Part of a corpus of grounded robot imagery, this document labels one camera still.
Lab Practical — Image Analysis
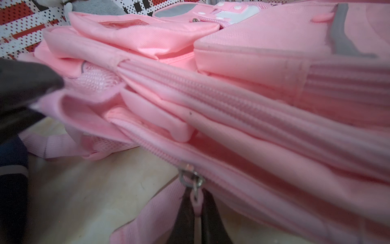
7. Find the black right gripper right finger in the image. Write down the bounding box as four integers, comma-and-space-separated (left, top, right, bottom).
201, 190, 233, 244

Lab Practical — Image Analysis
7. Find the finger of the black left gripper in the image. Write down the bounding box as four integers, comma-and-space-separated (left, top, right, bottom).
1, 59, 65, 114
1, 107, 46, 144

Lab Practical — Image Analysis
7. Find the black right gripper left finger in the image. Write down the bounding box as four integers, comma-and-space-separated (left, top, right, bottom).
166, 188, 195, 244

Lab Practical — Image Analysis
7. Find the pink school backpack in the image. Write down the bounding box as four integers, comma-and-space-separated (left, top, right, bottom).
19, 1, 390, 244

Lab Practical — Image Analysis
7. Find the navy blue backpack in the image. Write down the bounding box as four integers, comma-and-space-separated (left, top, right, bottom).
1, 137, 28, 244

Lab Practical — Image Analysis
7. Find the grey white husky plush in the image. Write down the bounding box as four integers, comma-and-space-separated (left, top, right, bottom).
37, 0, 126, 24

